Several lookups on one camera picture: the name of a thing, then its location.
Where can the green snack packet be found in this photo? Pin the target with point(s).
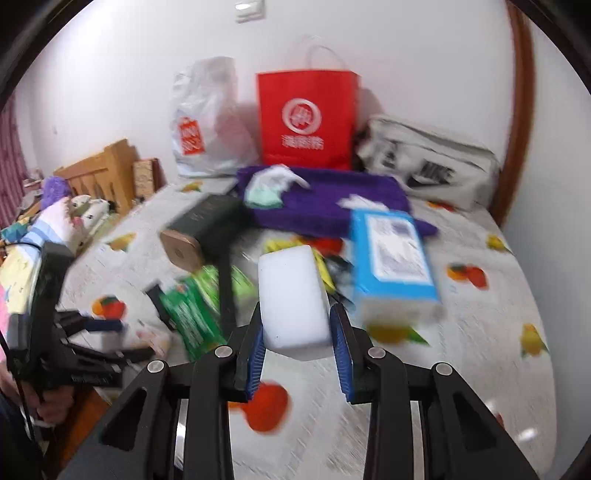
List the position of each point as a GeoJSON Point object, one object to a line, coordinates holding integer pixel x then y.
{"type": "Point", "coordinates": [191, 317]}

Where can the person's left hand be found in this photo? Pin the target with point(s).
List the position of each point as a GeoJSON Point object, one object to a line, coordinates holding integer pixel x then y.
{"type": "Point", "coordinates": [52, 409]}

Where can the yellow mesh pouch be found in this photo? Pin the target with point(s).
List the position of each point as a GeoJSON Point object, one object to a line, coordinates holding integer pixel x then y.
{"type": "Point", "coordinates": [332, 266]}

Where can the purple towel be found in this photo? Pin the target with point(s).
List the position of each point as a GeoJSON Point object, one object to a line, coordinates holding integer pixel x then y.
{"type": "Point", "coordinates": [314, 211]}

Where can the brown framed board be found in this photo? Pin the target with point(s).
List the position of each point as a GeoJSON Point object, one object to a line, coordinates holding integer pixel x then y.
{"type": "Point", "coordinates": [148, 178]}

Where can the white glove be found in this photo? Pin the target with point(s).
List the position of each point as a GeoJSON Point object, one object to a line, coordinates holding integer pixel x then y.
{"type": "Point", "coordinates": [266, 187]}

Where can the dark green box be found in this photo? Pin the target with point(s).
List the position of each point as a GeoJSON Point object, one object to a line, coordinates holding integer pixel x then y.
{"type": "Point", "coordinates": [205, 232]}

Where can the white wall switch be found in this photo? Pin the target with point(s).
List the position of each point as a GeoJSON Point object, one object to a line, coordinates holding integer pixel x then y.
{"type": "Point", "coordinates": [249, 10]}

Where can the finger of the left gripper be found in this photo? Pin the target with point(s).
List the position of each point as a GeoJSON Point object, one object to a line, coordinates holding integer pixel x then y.
{"type": "Point", "coordinates": [73, 322]}
{"type": "Point", "coordinates": [76, 355]}

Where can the white cow plush toy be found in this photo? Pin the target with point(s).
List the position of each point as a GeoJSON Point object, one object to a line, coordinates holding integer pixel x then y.
{"type": "Point", "coordinates": [89, 214]}

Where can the blue tissue pack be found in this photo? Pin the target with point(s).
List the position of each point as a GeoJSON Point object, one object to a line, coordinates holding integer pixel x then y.
{"type": "Point", "coordinates": [393, 283]}

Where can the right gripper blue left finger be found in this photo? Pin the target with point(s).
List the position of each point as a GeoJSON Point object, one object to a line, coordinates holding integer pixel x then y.
{"type": "Point", "coordinates": [230, 373]}

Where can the fruit pattern tablecloth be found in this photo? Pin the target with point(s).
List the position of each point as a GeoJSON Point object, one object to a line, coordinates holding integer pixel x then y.
{"type": "Point", "coordinates": [490, 331]}

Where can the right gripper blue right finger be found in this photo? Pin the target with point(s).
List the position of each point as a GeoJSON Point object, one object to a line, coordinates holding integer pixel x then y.
{"type": "Point", "coordinates": [369, 374]}

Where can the red paper shopping bag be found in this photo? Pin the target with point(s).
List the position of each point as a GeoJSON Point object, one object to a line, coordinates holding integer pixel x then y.
{"type": "Point", "coordinates": [307, 117]}

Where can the white sponge block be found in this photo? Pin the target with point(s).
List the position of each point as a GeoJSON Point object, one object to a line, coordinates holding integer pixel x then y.
{"type": "Point", "coordinates": [294, 306]}

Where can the purple plush toy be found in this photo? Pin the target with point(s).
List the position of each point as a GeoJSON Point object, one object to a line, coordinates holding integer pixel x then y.
{"type": "Point", "coordinates": [54, 189]}

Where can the grey Nike waist bag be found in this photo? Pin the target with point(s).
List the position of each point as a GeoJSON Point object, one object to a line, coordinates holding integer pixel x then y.
{"type": "Point", "coordinates": [430, 163]}

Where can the wooden bed headboard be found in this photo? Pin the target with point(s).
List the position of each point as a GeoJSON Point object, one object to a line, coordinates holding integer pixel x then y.
{"type": "Point", "coordinates": [107, 175]}

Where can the white plastic Miniso bag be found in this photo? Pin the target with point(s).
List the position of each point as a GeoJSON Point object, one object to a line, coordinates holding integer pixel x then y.
{"type": "Point", "coordinates": [208, 138]}

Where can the brown wooden door frame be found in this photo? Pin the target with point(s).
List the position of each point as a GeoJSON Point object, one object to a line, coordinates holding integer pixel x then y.
{"type": "Point", "coordinates": [522, 116]}

